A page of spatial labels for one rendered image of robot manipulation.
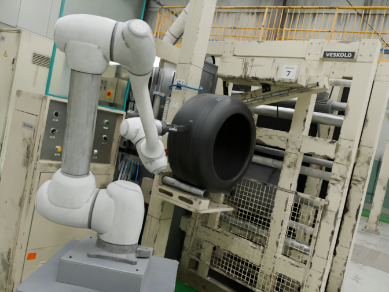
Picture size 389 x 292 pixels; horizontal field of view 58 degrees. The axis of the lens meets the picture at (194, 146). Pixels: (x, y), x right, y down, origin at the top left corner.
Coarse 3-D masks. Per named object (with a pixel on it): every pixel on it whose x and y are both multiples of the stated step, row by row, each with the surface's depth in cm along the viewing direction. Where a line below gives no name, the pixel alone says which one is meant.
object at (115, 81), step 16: (64, 0) 189; (80, 0) 197; (96, 0) 204; (112, 0) 212; (128, 0) 220; (144, 0) 229; (112, 16) 214; (128, 16) 222; (64, 64) 196; (112, 64) 220; (48, 80) 191; (64, 80) 198; (112, 80) 223; (128, 80) 232; (64, 96) 200; (112, 96) 225
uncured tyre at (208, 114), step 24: (216, 96) 204; (216, 120) 191; (240, 120) 232; (168, 144) 202; (192, 144) 190; (216, 144) 243; (240, 144) 238; (192, 168) 193; (216, 168) 241; (240, 168) 232; (216, 192) 210
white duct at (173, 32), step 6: (186, 6) 270; (186, 12) 269; (180, 18) 272; (174, 24) 275; (180, 24) 273; (168, 30) 279; (174, 30) 276; (180, 30) 275; (168, 36) 279; (174, 36) 278; (168, 42) 281
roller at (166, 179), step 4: (164, 176) 221; (164, 180) 219; (168, 180) 217; (172, 180) 215; (176, 180) 214; (168, 184) 218; (172, 184) 215; (176, 184) 212; (180, 184) 211; (184, 184) 209; (188, 184) 208; (180, 188) 211; (184, 188) 208; (188, 188) 206; (192, 188) 204; (196, 188) 203; (200, 188) 202; (192, 192) 205; (196, 192) 202; (200, 192) 200; (204, 192) 199; (208, 192) 201; (204, 196) 199
